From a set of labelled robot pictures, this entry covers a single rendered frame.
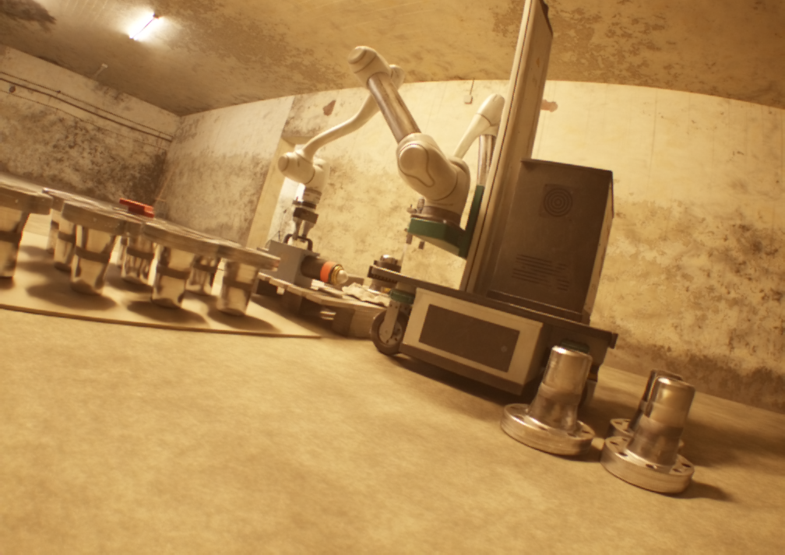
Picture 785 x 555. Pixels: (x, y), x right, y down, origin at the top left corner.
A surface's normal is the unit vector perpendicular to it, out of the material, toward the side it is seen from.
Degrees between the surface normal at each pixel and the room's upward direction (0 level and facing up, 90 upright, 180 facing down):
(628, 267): 90
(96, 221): 90
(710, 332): 90
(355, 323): 90
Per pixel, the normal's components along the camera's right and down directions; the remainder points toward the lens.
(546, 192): -0.51, -0.17
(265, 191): 0.78, 0.20
